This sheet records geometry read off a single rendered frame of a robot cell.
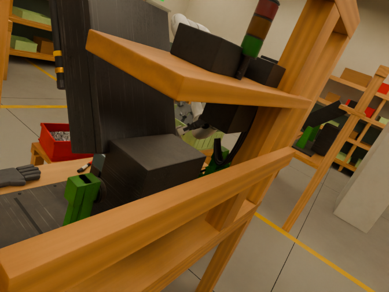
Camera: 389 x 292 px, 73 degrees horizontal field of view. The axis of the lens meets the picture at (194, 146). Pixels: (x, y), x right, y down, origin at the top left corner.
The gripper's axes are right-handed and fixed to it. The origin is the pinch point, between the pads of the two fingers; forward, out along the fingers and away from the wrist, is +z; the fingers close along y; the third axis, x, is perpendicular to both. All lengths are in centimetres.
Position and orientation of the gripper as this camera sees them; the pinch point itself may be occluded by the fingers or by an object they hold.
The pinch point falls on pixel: (179, 131)
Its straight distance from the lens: 114.9
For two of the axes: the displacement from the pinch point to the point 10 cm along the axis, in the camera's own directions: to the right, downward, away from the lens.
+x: 4.1, 9.1, 0.5
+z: -6.5, 3.3, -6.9
